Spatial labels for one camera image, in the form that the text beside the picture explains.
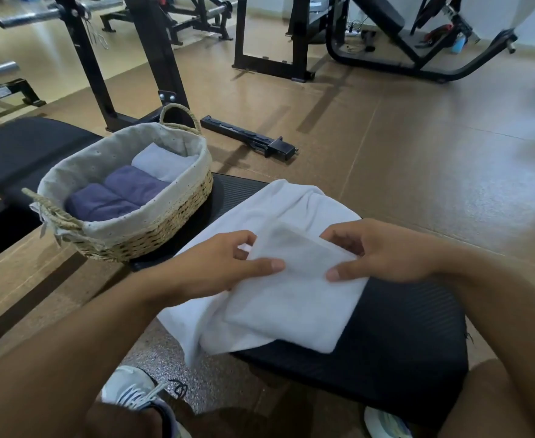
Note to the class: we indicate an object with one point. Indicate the person's right hand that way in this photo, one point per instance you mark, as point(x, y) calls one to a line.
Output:
point(395, 253)

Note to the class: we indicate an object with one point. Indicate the person's left hand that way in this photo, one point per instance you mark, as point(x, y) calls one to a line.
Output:
point(203, 269)

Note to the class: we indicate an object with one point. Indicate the person's right middle finger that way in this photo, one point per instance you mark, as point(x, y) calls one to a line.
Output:
point(350, 249)

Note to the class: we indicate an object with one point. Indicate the person's right thumb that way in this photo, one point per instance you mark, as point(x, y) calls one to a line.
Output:
point(352, 270)

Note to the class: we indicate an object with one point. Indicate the person's left middle finger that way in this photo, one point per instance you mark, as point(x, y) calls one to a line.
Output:
point(243, 252)

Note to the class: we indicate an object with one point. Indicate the person's left thumb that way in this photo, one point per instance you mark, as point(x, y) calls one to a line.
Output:
point(260, 268)

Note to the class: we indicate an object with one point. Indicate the white towel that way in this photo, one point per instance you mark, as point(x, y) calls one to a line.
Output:
point(290, 305)

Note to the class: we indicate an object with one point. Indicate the person's left forearm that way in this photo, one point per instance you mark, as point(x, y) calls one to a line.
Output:
point(66, 351)

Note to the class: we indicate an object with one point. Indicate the person's right forearm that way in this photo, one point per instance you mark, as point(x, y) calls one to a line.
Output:
point(514, 305)

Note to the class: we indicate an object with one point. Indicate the wicker basket with cloth liner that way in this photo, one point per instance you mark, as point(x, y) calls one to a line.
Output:
point(158, 223)

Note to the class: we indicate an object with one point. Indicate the black ribbed padded bench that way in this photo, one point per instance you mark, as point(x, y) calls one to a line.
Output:
point(395, 351)

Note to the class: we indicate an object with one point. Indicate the folded light lavender towel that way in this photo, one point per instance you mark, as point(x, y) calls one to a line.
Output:
point(162, 161)

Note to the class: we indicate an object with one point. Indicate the folded dark blue towel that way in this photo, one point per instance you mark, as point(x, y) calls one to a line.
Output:
point(135, 184)
point(96, 204)

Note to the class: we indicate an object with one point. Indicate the person's right white sneaker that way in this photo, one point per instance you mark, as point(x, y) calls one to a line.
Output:
point(386, 425)

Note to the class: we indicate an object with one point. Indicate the person's white sneaker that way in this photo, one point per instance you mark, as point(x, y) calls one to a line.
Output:
point(133, 387)
point(386, 425)

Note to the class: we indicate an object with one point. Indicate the person's left white sneaker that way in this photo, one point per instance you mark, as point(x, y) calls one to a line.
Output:
point(133, 387)

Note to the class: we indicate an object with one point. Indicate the person's right leg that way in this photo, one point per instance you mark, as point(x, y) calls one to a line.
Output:
point(500, 405)

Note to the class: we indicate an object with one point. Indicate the person's leg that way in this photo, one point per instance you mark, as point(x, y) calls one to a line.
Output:
point(500, 405)
point(121, 421)

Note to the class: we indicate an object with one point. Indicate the person's left leg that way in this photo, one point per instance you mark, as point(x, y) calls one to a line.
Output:
point(121, 421)

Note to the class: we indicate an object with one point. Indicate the black incline bench machine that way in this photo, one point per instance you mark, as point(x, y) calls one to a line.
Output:
point(386, 27)

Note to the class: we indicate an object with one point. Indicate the blue bottle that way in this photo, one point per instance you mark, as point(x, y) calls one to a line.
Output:
point(458, 43)

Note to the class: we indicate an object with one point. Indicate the black plate-loaded gym machine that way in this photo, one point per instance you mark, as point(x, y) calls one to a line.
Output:
point(194, 20)

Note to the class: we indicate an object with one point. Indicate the black flat gym bench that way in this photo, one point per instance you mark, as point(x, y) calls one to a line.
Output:
point(16, 155)

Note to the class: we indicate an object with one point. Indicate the silver metal clips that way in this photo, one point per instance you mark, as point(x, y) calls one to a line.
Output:
point(97, 35)

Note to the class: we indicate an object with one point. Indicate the silver barbell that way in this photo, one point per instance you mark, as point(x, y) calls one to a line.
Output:
point(30, 16)

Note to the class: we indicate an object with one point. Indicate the black squat rack frame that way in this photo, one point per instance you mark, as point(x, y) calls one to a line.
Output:
point(160, 54)

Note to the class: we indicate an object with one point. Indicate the black rectangular machine frame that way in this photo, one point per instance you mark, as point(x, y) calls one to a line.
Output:
point(299, 36)

